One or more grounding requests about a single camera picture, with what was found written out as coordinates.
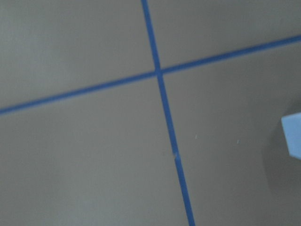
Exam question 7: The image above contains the light blue foam block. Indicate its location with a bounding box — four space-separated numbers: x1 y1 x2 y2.
281 112 301 160

